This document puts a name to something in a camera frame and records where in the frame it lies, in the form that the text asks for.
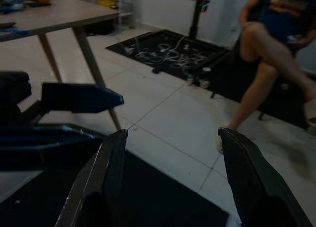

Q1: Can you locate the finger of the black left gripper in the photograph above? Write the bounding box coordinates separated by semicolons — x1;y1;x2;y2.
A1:
0;124;106;174
41;82;124;114

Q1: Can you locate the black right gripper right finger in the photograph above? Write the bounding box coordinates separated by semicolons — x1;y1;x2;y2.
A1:
217;127;316;227

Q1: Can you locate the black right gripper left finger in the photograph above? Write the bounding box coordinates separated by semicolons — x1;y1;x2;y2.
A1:
54;129;129;227

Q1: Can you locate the tapered wooden table leg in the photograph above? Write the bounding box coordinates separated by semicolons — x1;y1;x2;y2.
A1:
73;27;122;131
39;34;63;84

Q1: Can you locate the black floor carpet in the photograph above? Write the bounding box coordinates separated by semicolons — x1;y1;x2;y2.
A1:
0;150;231;227

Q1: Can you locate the blue tape strip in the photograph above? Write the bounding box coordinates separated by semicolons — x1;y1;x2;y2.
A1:
0;28;31;38

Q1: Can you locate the black floor base tray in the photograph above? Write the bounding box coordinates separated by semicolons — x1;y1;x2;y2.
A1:
105;29;232;83

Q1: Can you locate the white shelf unit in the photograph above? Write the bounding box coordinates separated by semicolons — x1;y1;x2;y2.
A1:
112;0;137;32

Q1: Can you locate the yellow storage box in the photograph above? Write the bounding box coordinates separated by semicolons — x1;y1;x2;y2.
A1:
96;0;115;9

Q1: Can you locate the dark floor rug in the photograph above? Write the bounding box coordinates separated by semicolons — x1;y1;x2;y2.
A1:
206;51;316;129

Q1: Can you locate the seated person in dark clothes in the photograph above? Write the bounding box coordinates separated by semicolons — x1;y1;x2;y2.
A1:
218;0;316;155

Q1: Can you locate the black stand pole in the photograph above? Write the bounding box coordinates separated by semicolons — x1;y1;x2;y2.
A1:
186;0;211;40

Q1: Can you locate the colourful puzzle cube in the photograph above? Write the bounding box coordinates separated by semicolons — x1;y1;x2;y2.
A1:
200;0;211;14

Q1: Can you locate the white cable tangle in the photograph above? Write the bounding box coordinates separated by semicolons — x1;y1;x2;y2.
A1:
124;36;207;76

